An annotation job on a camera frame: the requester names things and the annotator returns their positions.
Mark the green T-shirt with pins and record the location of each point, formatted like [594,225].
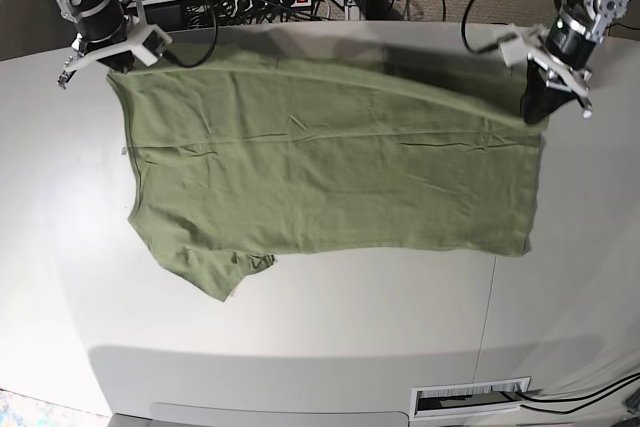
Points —
[250,157]

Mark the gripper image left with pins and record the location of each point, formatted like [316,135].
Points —
[118,52]

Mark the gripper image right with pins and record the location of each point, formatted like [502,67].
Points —
[552,83]

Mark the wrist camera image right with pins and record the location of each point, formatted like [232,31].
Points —
[517,46]

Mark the white cable grommet tray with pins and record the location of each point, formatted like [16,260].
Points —
[467,400]

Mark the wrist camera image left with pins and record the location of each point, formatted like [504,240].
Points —
[153,47]

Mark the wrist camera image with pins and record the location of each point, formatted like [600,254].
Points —
[153,47]
[517,46]

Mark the black power strip red switch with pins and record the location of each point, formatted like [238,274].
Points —
[274,5]

